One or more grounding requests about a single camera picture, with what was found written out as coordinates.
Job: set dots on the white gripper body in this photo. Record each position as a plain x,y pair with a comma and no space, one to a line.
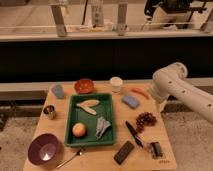
161,106

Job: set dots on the orange red pepper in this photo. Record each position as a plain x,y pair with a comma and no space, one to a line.
139,91

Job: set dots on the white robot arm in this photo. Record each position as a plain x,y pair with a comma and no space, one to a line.
170,80

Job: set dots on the white paper cup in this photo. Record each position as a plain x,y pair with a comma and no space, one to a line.
116,83

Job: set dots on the light blue cup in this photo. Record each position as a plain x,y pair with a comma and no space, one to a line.
57,90

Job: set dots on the small metal cup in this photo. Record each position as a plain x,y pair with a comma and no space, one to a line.
49,111

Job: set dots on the bunch of dark grapes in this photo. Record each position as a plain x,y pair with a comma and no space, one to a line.
145,119

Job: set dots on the blue sponge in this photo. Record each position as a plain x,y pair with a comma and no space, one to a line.
130,101

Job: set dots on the black rectangular block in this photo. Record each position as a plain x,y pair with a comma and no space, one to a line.
123,152

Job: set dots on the wooden board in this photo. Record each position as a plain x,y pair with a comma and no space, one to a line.
100,158

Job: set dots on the grey crumpled cloth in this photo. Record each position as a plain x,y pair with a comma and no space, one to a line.
101,127

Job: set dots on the green plastic tray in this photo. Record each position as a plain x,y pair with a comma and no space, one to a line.
78,115

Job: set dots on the beige wooden spatula piece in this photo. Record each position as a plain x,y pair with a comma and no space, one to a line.
88,105

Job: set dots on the red bowl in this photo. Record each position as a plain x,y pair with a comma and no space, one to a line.
84,86

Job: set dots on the red yellow apple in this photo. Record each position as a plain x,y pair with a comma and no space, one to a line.
79,130

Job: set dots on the metal spoon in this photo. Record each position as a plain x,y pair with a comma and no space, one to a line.
78,153

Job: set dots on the purple bowl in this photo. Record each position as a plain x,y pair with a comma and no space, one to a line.
44,149

